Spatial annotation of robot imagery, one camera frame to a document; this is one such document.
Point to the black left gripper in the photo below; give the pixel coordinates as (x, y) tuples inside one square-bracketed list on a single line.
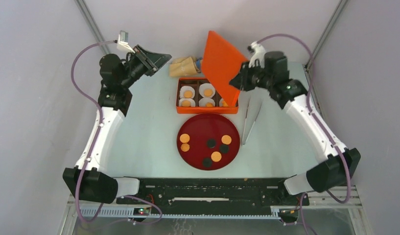
[(152, 61)]

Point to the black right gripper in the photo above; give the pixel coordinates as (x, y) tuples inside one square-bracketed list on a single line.
[(247, 76)]

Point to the orange box lid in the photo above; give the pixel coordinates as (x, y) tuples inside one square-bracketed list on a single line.
[(221, 63)]

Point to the round tan cookie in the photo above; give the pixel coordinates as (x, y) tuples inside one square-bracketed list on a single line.
[(226, 139), (216, 156), (208, 92), (185, 103), (188, 94), (184, 138)]

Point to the orange cookie box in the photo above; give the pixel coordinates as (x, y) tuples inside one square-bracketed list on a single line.
[(195, 82)]

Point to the dark red round plate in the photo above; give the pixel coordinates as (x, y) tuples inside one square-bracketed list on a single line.
[(206, 126)]

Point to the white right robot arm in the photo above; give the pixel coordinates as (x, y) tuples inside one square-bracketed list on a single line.
[(336, 163)]

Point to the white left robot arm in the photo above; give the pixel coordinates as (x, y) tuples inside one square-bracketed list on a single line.
[(88, 179)]

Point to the white paper cupcake liner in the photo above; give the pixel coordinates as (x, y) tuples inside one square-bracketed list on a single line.
[(203, 101), (206, 86), (184, 88), (193, 104), (220, 103)]

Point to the beige cloth bag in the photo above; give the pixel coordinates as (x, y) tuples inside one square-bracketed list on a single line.
[(185, 66)]

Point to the dark chocolate round cookie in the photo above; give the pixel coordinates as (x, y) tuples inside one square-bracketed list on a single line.
[(224, 148), (207, 162), (211, 143)]

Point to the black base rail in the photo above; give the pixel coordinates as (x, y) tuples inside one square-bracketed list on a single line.
[(216, 196)]

